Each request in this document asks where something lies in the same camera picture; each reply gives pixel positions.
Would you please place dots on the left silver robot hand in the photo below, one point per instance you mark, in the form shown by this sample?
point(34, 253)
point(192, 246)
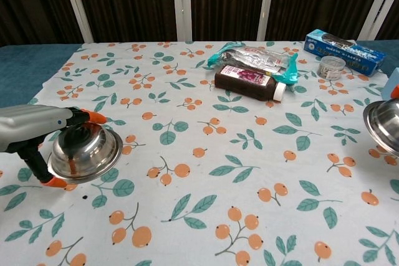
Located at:
point(28, 126)

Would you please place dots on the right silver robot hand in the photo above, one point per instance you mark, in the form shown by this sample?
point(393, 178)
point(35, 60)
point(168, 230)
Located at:
point(396, 92)

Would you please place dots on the metal bowl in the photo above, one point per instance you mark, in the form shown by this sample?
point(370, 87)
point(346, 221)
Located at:
point(85, 154)
point(385, 126)

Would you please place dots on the floral tablecloth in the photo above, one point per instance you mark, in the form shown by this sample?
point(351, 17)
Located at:
point(199, 160)

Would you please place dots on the light blue foam cube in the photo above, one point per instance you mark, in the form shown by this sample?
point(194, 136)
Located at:
point(392, 77)

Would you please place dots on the small clear round jar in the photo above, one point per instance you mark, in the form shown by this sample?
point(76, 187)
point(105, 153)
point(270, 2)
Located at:
point(332, 68)

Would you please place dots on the blue cookie box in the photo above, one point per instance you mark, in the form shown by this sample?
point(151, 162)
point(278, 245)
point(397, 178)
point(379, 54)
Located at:
point(343, 48)

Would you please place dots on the dark juice bottle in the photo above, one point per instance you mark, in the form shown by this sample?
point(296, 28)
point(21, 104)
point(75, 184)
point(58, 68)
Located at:
point(246, 82)

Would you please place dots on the teal silver snack packet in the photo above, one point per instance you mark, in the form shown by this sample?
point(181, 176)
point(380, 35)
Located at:
point(249, 57)

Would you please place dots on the dark pleated partition screen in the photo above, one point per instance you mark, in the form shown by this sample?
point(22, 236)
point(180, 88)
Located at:
point(134, 1)

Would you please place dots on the white partition frame post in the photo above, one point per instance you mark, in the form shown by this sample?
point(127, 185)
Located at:
point(267, 4)
point(181, 4)
point(76, 4)
point(375, 4)

